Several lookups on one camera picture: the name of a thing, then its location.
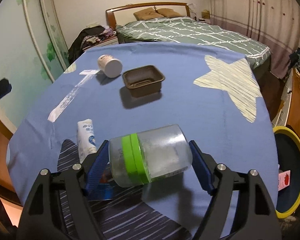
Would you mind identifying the clear jar green lid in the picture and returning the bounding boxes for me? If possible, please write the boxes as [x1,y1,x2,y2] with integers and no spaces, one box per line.
[109,124,192,187]

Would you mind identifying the pink small carton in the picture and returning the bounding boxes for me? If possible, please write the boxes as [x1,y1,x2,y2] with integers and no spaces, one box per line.
[278,170,290,191]

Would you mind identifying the yellow rimmed trash bin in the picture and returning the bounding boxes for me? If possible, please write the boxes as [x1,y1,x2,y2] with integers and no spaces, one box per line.
[273,126,300,219]

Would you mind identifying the white blue tissue pack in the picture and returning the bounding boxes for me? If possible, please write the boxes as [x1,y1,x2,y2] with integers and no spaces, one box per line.
[77,119,97,163]

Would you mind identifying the blue star tablecloth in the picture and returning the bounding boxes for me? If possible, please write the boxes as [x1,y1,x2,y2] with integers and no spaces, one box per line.
[9,42,278,239]

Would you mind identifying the brown plastic food tray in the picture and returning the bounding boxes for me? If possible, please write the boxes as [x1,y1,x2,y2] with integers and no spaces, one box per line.
[122,65,165,98]

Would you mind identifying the orange wooden desk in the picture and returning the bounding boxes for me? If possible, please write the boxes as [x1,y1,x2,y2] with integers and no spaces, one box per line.
[271,68,300,139]

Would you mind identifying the white pill bottle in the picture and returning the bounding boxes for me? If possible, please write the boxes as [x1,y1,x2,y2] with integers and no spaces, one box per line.
[97,55,123,78]

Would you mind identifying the green plaid bed quilt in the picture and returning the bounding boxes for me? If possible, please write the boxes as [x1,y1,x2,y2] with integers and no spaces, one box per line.
[116,16,271,70]

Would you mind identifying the white bedside cabinet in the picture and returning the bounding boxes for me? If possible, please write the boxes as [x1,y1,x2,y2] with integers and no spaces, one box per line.
[82,35,119,51]

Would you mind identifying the dark clothes on cabinet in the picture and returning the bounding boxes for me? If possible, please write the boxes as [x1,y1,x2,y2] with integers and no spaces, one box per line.
[68,25,115,64]

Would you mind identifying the green leaf wardrobe door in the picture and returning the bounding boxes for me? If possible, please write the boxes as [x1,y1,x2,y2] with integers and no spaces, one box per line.
[0,0,69,131]

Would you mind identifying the brown pillow right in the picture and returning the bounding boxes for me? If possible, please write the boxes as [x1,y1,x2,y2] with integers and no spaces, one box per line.
[157,8,182,18]

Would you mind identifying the brown pillow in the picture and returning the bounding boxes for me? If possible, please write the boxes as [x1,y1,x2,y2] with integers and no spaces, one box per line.
[133,8,163,21]
[157,8,182,18]

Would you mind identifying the brown pillow left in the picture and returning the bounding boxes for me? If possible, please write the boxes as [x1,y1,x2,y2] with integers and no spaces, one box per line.
[133,8,163,21]

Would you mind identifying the striped pink white curtain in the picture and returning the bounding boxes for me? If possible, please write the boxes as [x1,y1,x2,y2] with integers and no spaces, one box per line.
[203,0,300,78]

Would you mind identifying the wooden bed headboard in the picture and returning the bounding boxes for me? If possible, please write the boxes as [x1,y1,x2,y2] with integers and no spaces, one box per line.
[105,2,191,32]

